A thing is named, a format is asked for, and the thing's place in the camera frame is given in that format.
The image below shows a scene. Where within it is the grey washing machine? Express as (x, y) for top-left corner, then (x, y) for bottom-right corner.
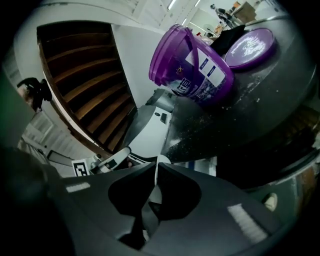
(161, 13), (320, 166)

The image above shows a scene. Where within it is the white detergent scoop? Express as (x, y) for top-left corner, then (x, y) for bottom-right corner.
(148, 154), (173, 205)

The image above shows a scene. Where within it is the black cloth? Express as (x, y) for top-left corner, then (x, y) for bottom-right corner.
(211, 24), (247, 57)

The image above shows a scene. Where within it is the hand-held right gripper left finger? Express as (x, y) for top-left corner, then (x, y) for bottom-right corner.
(48, 161), (157, 252)

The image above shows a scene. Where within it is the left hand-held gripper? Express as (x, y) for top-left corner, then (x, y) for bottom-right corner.
(71, 146), (132, 177)

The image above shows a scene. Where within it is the cardboard box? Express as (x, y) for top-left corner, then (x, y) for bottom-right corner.
(236, 1), (258, 22)

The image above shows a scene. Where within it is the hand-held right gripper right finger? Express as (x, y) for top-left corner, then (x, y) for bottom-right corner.
(141, 162), (286, 256)

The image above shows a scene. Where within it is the beige shoe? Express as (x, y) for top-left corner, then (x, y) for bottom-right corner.
(261, 192), (279, 212)

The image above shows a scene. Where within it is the wooden staircase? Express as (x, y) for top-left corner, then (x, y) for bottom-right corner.
(36, 23), (139, 154)

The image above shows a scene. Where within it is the white detergent drawer grey front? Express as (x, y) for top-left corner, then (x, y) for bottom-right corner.
(124, 88), (177, 163)

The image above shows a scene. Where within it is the purple bucket lid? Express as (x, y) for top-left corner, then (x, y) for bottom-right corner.
(224, 27), (278, 71)

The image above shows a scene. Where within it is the purple detergent powder bucket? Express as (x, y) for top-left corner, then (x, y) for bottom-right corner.
(148, 23), (236, 107)

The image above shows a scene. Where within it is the white panelled door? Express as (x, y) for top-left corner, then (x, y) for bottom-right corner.
(21, 111), (83, 166)

